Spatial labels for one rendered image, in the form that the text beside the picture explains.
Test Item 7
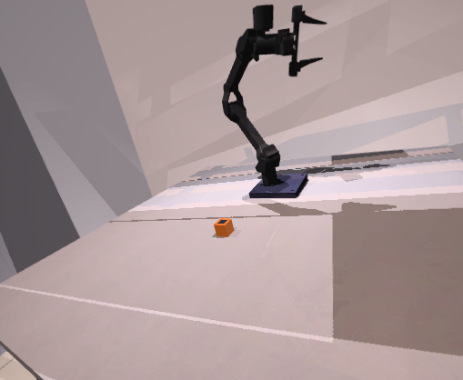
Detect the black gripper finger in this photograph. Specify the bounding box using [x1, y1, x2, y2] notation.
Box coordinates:
[298, 57, 323, 72]
[302, 11, 327, 25]

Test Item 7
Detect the orange block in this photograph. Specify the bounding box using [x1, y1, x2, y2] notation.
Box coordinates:
[214, 218, 234, 237]

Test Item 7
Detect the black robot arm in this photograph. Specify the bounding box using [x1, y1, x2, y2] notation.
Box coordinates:
[222, 5, 294, 186]

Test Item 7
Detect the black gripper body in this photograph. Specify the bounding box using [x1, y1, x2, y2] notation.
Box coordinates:
[272, 5, 303, 77]

